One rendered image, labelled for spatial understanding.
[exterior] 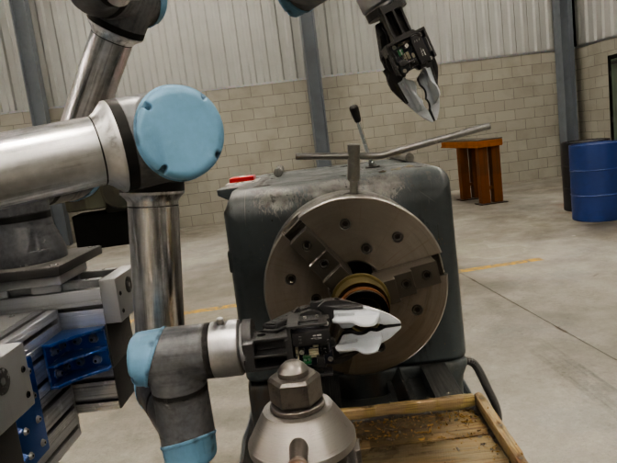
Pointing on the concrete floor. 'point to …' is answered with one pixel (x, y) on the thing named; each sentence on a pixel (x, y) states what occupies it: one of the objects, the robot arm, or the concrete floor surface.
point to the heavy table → (478, 169)
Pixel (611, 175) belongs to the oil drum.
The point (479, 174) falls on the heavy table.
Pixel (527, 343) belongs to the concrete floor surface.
